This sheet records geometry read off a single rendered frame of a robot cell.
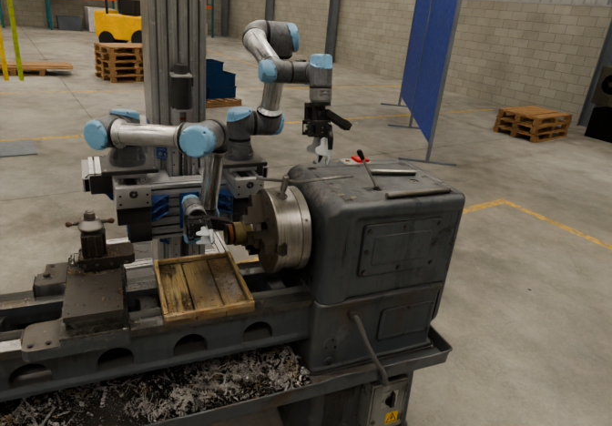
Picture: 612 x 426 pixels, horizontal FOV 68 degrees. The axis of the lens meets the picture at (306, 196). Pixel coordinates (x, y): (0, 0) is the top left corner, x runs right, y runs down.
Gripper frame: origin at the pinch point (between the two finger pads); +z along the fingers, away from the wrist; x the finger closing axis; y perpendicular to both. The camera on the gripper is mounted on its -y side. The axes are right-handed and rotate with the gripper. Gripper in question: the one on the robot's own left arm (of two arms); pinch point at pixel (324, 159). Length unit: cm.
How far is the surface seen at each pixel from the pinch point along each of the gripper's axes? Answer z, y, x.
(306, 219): 20.1, 8.0, 3.3
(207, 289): 47, 40, -11
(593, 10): -205, -887, -561
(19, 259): 96, 135, -220
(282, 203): 14.6, 15.2, -0.9
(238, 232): 25.3, 29.7, -6.8
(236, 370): 79, 31, -6
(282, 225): 21.0, 16.9, 3.9
